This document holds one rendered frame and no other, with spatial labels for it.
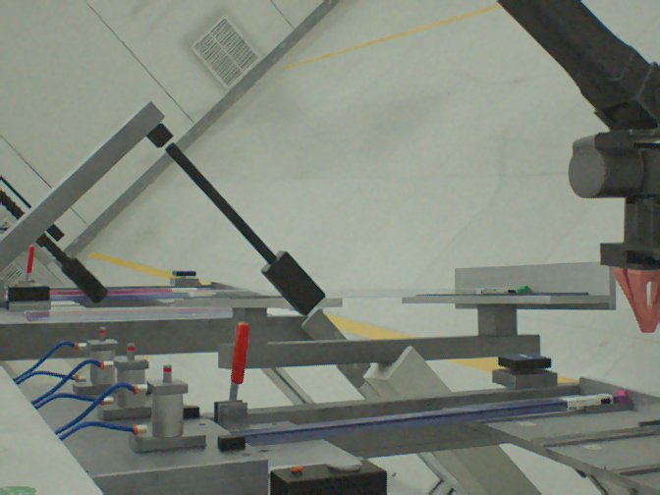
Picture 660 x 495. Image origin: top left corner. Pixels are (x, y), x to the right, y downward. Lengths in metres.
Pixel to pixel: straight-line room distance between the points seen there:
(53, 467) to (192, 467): 0.11
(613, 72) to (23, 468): 0.78
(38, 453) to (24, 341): 1.15
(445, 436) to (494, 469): 0.29
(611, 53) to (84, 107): 7.57
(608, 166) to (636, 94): 0.09
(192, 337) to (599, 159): 0.94
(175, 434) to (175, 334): 1.12
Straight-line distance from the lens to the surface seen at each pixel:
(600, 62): 1.19
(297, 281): 0.74
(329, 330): 1.93
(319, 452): 1.00
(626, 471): 0.96
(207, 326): 1.89
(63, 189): 0.69
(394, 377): 1.39
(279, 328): 1.94
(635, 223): 1.22
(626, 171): 1.18
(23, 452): 0.69
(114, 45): 8.71
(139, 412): 0.86
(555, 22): 1.17
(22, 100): 8.54
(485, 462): 1.49
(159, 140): 0.71
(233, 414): 1.07
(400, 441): 1.19
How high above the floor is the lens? 1.43
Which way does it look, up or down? 18 degrees down
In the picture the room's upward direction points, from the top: 41 degrees counter-clockwise
